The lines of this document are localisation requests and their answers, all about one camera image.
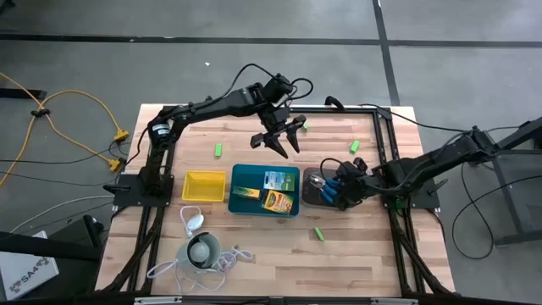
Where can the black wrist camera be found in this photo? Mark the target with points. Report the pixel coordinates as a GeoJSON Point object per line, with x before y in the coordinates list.
{"type": "Point", "coordinates": [361, 163]}
{"type": "Point", "coordinates": [277, 87]}

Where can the black metal stand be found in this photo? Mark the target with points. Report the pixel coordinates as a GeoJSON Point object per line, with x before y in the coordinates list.
{"type": "Point", "coordinates": [508, 199]}

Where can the yellow green crayon box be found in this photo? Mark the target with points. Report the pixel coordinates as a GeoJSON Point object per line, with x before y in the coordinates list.
{"type": "Point", "coordinates": [246, 193]}

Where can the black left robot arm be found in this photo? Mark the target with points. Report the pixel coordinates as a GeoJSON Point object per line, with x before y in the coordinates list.
{"type": "Point", "coordinates": [211, 108]}

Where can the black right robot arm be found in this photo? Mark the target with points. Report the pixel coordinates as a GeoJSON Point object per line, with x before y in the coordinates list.
{"type": "Point", "coordinates": [436, 163]}

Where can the yellow plastic basket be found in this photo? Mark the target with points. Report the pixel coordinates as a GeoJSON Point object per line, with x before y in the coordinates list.
{"type": "Point", "coordinates": [203, 186]}

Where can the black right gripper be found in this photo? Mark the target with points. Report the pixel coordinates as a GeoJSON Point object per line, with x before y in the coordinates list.
{"type": "Point", "coordinates": [357, 188]}

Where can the orange yellow crayon box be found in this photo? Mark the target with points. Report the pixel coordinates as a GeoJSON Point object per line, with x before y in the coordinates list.
{"type": "Point", "coordinates": [278, 202]}

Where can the black aluminium table frame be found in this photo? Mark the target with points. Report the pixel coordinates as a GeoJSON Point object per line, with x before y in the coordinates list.
{"type": "Point", "coordinates": [339, 111]}

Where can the teal plastic bin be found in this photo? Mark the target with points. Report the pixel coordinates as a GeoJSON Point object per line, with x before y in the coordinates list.
{"type": "Point", "coordinates": [254, 207]}

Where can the silver metal bracket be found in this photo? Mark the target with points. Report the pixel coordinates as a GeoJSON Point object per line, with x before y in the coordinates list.
{"type": "Point", "coordinates": [396, 301]}
{"type": "Point", "coordinates": [158, 301]}

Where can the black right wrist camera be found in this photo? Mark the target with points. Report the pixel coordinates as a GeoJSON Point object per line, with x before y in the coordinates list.
{"type": "Point", "coordinates": [361, 163]}

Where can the dark grey plastic bin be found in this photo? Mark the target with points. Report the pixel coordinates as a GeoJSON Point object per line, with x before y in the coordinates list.
{"type": "Point", "coordinates": [308, 197]}

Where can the black equipment stand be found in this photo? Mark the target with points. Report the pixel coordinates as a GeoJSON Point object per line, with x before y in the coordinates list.
{"type": "Point", "coordinates": [42, 247]}

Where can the black floor bar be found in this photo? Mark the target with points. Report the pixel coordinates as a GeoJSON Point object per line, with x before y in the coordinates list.
{"type": "Point", "coordinates": [21, 94]}

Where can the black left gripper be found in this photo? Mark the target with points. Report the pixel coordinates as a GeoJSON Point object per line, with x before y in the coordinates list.
{"type": "Point", "coordinates": [277, 118]}

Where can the green and blue cardboard box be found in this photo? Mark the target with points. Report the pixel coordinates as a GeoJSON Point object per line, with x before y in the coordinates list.
{"type": "Point", "coordinates": [279, 181]}

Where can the white labelled box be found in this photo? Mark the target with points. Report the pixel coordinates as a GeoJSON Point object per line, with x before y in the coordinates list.
{"type": "Point", "coordinates": [25, 271]}

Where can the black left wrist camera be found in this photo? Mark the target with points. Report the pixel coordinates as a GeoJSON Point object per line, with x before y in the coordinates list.
{"type": "Point", "coordinates": [277, 87]}

